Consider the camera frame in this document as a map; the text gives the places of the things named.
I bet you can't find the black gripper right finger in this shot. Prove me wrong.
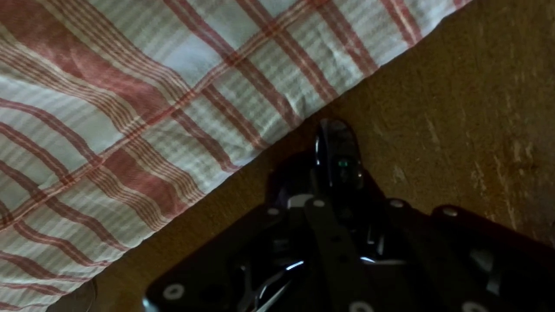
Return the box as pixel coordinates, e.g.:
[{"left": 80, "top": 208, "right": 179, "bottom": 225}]
[{"left": 340, "top": 172, "right": 555, "bottom": 312}]

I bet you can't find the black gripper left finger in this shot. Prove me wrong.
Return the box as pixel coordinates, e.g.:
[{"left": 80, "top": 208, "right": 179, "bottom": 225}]
[{"left": 141, "top": 172, "right": 343, "bottom": 312}]

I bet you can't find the dark glossy cup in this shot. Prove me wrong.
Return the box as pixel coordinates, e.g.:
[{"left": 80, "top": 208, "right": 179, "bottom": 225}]
[{"left": 262, "top": 118, "right": 375, "bottom": 210}]

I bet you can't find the red striped white towel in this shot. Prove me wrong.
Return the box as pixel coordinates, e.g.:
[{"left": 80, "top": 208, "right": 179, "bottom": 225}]
[{"left": 0, "top": 0, "right": 474, "bottom": 312}]

